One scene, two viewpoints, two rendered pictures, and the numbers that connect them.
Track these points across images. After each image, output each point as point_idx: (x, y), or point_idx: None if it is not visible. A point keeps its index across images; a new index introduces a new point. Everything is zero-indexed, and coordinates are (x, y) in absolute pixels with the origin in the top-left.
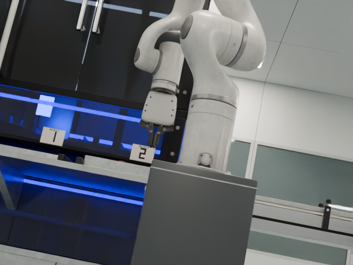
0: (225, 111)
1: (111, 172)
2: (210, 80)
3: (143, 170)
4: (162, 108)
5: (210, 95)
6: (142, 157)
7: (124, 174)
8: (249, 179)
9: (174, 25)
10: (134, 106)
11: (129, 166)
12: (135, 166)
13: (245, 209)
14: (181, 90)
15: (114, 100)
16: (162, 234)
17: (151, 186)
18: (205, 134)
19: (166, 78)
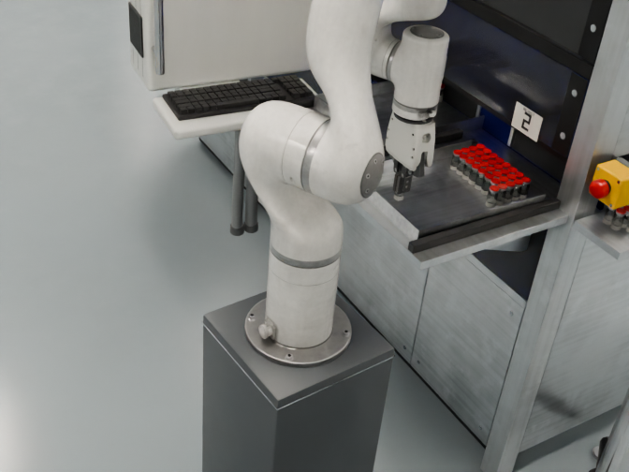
0: (286, 274)
1: (360, 209)
2: (270, 224)
3: (396, 215)
4: (402, 142)
5: (271, 246)
6: (525, 127)
7: (370, 218)
8: (271, 392)
9: (388, 20)
10: (522, 38)
11: (385, 204)
12: (390, 207)
13: (269, 423)
14: (589, 22)
15: (501, 21)
16: (216, 397)
17: (204, 343)
18: (270, 295)
19: (400, 100)
